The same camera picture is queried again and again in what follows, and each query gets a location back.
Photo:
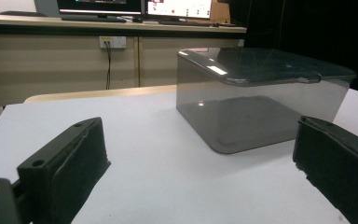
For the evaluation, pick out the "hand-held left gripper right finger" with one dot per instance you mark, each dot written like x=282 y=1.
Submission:
x=338 y=161

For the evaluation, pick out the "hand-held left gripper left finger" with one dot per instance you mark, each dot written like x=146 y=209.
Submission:
x=65 y=168

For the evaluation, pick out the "grey transparent storage box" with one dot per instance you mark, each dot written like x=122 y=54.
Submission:
x=248 y=121

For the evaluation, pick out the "grey transparent box lid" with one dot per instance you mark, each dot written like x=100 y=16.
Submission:
x=270 y=67

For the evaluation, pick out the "small wooden table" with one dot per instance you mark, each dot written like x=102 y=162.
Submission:
x=105 y=92

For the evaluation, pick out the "long beige desk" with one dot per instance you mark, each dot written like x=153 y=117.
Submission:
x=43 y=68

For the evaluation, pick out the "black curtain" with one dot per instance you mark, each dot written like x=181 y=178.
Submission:
x=317 y=28

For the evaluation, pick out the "black keyboard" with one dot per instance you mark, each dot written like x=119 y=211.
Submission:
x=93 y=18
x=183 y=23

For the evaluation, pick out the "black computer mouse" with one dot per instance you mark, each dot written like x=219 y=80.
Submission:
x=137 y=19

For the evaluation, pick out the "black computer monitor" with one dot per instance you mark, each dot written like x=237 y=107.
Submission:
x=180 y=7
x=99 y=6

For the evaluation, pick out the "brown cardboard box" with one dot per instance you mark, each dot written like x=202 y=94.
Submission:
x=220 y=12

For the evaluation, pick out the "white wall socket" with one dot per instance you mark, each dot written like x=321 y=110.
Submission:
x=116 y=42

